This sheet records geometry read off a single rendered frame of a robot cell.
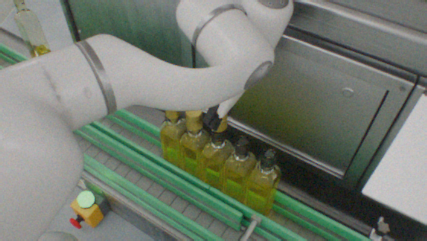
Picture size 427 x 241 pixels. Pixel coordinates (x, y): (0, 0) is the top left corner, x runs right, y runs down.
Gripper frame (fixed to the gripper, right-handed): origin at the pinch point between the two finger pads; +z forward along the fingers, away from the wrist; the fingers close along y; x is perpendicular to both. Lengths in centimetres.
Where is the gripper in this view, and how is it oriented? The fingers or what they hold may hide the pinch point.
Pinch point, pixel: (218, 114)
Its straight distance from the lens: 70.3
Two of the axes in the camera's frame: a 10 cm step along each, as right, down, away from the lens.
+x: 8.2, 5.6, -1.4
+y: -5.4, 6.4, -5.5
